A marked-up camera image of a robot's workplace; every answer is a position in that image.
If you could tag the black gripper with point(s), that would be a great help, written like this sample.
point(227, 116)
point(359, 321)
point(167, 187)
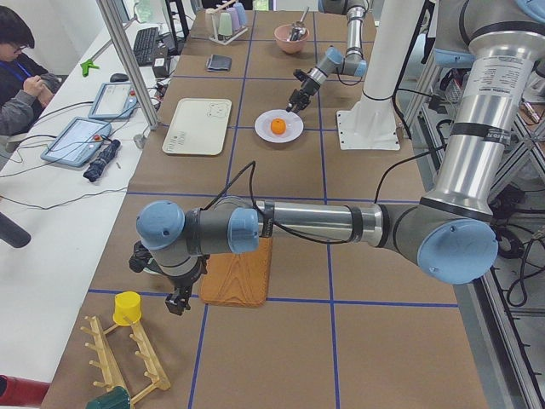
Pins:
point(184, 283)
point(305, 88)

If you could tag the white plate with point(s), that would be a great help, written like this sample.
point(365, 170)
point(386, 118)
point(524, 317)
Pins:
point(294, 123)

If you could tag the orange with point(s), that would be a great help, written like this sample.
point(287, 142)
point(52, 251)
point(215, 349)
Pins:
point(278, 126)

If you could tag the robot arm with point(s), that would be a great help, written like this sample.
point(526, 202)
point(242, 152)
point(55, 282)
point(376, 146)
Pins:
point(447, 234)
point(351, 63)

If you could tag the cream bear tray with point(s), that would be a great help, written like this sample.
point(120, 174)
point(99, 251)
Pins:
point(198, 127)

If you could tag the green bowl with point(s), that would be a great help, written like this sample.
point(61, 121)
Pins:
point(152, 268)

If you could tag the yellow cup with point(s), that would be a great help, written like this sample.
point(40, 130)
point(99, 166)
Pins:
point(127, 308)

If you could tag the wooden cutting board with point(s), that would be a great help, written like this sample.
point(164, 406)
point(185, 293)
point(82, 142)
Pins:
point(238, 280)

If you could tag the pink bowl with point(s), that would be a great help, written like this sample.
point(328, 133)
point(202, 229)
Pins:
point(282, 38)

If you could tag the metal scoop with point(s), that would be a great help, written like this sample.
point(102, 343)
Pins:
point(298, 29)

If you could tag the grey folded cloth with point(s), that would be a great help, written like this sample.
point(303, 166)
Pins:
point(219, 63)

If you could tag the wooden cup rack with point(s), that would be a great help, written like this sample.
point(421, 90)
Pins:
point(126, 359)

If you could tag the purple pastel cup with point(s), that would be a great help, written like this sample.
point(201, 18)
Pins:
point(234, 18)

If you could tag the blue pastel cup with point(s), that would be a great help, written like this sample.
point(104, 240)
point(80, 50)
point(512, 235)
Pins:
point(241, 12)

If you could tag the green pastel cup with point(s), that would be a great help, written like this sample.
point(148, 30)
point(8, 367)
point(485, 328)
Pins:
point(225, 26)

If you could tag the dark green cup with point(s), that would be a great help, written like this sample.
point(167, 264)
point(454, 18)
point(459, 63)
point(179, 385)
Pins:
point(117, 398)

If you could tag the small black box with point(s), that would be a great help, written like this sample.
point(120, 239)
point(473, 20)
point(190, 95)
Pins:
point(160, 67)

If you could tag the small metal cylinder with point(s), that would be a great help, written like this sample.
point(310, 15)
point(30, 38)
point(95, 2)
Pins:
point(139, 140)

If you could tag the black keyboard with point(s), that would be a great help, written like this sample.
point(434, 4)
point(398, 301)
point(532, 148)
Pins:
point(144, 45)

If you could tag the folded navy umbrella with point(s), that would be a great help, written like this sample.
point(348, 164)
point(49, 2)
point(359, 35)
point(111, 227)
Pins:
point(96, 168)

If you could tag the far teach pendant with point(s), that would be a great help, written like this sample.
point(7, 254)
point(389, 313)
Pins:
point(113, 101)

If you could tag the teach pendant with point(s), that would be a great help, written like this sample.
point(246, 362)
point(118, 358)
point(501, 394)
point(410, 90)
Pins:
point(79, 141)
point(113, 101)

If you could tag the black computer mouse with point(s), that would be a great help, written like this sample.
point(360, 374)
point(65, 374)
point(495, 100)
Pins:
point(119, 77)

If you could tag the red bottle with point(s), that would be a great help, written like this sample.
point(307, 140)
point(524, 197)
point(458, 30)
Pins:
point(22, 392)

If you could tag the near teach pendant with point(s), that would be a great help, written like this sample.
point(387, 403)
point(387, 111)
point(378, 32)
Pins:
point(79, 141)

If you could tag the green clamp tool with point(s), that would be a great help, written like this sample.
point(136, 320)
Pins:
point(87, 66)

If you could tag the seated person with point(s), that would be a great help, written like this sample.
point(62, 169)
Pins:
point(26, 87)

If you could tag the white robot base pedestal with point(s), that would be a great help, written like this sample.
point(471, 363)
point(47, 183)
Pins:
point(371, 123)

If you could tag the white wire cup rack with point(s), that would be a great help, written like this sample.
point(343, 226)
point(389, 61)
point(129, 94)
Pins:
point(212, 20)

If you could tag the aluminium frame post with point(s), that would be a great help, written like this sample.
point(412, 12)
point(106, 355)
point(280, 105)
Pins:
point(125, 54)

